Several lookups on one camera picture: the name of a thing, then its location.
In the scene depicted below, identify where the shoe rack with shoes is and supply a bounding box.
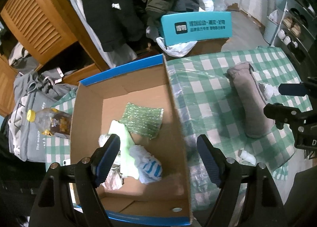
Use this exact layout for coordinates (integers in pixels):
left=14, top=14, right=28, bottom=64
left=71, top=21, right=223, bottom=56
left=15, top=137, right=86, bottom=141
left=271, top=0, right=316, bottom=65

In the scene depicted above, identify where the white plastic bag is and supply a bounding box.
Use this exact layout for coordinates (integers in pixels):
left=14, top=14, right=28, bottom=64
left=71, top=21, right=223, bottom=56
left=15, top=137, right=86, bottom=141
left=156, top=37, right=197, bottom=58

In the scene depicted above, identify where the light blue trash bin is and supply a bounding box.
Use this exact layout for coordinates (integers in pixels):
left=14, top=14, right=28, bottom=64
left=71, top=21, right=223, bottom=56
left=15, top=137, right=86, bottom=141
left=263, top=16, right=278, bottom=45

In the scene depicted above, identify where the small grey sock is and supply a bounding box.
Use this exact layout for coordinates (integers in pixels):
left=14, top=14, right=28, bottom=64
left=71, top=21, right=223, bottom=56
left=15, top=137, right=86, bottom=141
left=258, top=83, right=280, bottom=101

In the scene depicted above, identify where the brown flat cardboard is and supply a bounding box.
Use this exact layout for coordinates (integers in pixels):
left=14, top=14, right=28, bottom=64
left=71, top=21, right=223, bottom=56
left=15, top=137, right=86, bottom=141
left=187, top=38, right=228, bottom=56

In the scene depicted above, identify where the light blue sock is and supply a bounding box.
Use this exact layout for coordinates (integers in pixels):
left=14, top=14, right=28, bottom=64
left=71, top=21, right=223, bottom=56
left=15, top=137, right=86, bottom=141
left=129, top=145, right=162, bottom=185

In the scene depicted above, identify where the grey white plastic-wrapped bundle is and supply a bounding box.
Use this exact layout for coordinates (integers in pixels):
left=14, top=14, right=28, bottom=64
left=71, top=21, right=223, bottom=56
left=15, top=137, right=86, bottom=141
left=98, top=133, right=124, bottom=191

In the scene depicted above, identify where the plastic bottle yellow cap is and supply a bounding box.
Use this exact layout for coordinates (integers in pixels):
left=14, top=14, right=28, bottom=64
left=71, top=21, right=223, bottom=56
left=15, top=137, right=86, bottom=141
left=26, top=108, right=72, bottom=139

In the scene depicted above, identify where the light green cloth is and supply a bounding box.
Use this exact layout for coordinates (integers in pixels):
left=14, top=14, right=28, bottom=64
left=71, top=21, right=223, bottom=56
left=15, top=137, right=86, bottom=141
left=108, top=120, right=139, bottom=180

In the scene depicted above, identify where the teal shoe box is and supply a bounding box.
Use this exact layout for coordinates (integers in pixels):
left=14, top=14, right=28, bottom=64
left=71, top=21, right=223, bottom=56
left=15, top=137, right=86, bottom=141
left=161, top=11, right=232, bottom=46

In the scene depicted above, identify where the wooden louvered wardrobe door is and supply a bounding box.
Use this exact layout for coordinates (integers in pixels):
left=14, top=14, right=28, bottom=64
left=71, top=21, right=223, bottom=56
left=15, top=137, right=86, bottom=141
left=1, top=0, right=77, bottom=65

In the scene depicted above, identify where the white smartphone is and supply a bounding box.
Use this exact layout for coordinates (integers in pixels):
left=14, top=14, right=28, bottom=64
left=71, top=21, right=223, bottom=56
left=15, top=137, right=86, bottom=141
left=63, top=159, right=70, bottom=166

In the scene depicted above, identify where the green glitter cloth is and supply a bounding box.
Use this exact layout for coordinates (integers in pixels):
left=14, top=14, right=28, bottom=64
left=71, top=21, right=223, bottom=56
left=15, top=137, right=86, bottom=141
left=119, top=102, right=164, bottom=140

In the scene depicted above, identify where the open cardboard box blue rim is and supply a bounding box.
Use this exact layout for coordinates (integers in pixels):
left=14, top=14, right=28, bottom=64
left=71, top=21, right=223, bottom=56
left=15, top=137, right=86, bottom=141
left=70, top=55, right=192, bottom=226

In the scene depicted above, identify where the long grey fleece mitten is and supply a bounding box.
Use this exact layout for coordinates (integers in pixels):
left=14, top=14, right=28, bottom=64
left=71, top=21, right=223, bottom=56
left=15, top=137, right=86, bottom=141
left=227, top=62, right=274, bottom=139

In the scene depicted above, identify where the green checkered tablecloth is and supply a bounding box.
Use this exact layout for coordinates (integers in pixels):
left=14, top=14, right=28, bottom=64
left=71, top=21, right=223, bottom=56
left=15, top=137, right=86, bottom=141
left=54, top=47, right=300, bottom=211

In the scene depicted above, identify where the grey hoodie pile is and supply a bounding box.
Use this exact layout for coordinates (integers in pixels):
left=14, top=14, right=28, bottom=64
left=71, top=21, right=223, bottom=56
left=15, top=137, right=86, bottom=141
left=8, top=71, right=77, bottom=163

